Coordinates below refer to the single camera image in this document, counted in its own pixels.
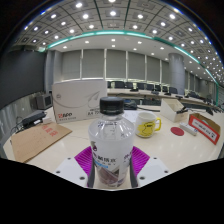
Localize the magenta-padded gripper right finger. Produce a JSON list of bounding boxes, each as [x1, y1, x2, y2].
[[129, 145, 172, 189]]

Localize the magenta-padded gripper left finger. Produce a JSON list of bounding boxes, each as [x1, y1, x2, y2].
[[53, 145, 96, 189]]

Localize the clear plastic water bottle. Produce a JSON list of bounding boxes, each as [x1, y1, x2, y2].
[[87, 96, 136, 188]]

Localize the white and yellow mug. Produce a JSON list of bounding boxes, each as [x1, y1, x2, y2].
[[134, 110, 162, 139]]

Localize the white paper sheets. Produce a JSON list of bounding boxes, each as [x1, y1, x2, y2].
[[122, 109, 148, 124]]

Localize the flat brown cardboard piece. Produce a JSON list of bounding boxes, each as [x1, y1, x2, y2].
[[10, 121, 73, 164]]

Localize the black desk telephone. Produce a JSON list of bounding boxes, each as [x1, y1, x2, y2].
[[123, 99, 138, 111]]

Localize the small open beige box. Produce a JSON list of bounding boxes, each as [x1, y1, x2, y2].
[[160, 97, 188, 123]]

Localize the large white carton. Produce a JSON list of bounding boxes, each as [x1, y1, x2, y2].
[[51, 78, 108, 125]]

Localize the black electronic device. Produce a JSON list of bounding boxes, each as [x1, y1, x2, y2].
[[20, 109, 48, 128]]

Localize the long curved conference desk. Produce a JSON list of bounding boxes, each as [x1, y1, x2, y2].
[[106, 87, 218, 108]]

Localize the old grey monitor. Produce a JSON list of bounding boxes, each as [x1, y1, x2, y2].
[[34, 93, 54, 111]]

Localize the open red-sided cardboard box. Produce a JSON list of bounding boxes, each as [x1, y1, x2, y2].
[[188, 112, 222, 146]]

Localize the group of black office chairs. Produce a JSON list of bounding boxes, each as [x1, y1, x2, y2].
[[106, 79, 188, 96]]

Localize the group of ceiling lights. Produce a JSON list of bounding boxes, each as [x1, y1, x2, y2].
[[19, 0, 221, 78]]

